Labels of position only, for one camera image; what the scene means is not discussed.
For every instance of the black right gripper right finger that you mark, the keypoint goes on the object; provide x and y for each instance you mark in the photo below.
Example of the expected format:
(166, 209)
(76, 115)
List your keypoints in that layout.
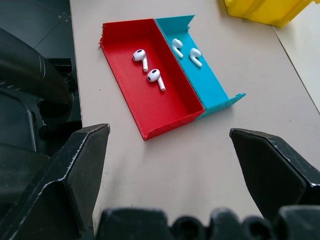
(270, 170)

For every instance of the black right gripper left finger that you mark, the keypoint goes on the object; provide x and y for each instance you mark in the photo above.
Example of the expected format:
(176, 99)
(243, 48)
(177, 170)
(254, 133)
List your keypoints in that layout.
(62, 190)

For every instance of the white earbud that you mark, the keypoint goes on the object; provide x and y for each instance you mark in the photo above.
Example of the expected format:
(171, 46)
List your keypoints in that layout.
(177, 43)
(195, 53)
(153, 75)
(139, 55)

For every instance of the yellow bin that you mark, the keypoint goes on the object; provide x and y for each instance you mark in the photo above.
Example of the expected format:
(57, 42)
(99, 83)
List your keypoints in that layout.
(257, 10)

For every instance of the blue plastic tray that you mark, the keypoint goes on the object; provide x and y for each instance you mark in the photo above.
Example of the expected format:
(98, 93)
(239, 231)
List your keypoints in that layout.
(207, 82)

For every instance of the dark rounded shape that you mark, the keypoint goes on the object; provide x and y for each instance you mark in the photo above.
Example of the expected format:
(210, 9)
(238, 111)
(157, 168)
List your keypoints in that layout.
(30, 70)

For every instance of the red plastic tray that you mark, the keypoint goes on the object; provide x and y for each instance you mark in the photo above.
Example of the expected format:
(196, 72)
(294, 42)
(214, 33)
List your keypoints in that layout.
(162, 107)

